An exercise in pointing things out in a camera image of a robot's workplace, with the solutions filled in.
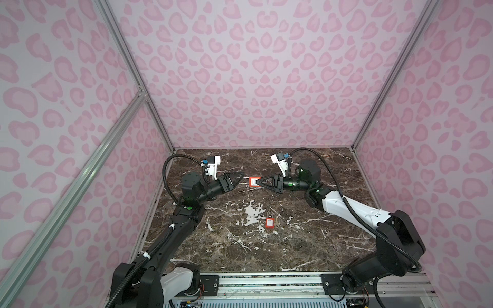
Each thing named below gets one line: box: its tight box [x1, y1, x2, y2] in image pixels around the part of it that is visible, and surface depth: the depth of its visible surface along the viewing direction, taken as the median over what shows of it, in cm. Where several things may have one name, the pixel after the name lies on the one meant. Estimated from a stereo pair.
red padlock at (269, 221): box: [265, 210, 276, 230], surface depth 90 cm
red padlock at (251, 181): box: [238, 176, 262, 188], surface depth 73 cm
